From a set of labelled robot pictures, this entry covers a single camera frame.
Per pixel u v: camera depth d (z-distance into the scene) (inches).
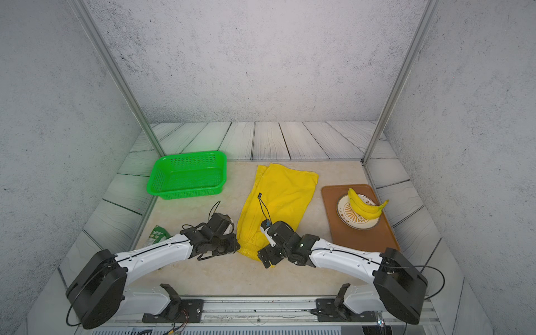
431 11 27.6
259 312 29.2
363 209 36.9
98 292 16.3
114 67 32.9
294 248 24.0
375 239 35.9
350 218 37.8
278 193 41.6
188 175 44.8
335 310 28.7
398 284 16.1
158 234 35.7
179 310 26.8
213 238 26.3
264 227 28.8
